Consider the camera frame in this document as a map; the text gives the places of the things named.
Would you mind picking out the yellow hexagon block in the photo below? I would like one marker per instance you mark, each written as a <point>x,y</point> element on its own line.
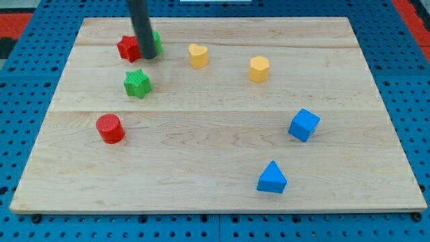
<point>259,69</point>

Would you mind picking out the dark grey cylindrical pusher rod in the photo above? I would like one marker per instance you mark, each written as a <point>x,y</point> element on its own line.
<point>140,18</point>

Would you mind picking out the red cylinder block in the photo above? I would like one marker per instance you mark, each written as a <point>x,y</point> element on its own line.
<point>110,128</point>

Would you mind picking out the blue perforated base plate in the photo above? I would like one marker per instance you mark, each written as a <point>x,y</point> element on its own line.
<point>29,77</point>

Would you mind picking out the green star block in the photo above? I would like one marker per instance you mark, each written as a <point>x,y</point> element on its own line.
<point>137,84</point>

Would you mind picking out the red star block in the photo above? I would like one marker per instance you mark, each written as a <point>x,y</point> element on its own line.
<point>128,48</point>

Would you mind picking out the blue cube block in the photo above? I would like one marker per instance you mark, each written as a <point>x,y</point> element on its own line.
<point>303,125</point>

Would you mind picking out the yellow heart block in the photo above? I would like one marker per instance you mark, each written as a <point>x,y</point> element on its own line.
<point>198,55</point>

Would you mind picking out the blue triangle block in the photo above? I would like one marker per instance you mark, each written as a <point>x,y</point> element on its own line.
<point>272,179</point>

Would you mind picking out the light wooden board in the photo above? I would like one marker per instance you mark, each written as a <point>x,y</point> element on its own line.
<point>198,142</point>

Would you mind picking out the green circle block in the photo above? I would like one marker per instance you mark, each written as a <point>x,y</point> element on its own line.
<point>158,43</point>

